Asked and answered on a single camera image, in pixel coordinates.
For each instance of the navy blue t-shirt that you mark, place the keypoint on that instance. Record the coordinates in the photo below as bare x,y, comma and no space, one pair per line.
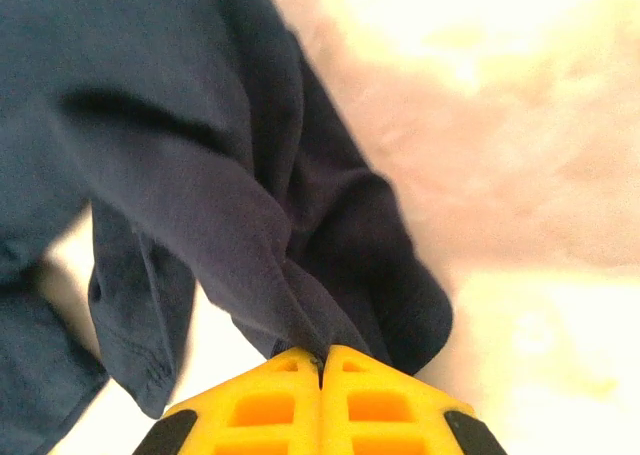
150,175

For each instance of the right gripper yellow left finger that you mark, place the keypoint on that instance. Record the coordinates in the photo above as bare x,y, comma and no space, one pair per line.
260,415

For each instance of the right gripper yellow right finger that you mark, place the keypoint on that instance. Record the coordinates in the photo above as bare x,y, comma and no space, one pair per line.
390,415

